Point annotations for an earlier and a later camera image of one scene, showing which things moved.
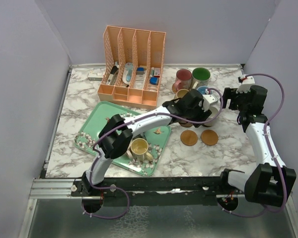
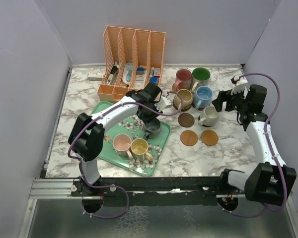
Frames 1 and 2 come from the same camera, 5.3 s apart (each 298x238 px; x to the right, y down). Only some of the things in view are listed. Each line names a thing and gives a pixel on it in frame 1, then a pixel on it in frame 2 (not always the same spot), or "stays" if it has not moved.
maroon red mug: [184, 78] stays
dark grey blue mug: [140, 136] → [152, 128]
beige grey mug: [214, 111] stays
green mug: [200, 77] stays
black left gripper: [202, 115] → [146, 119]
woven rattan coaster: [174, 88] stays
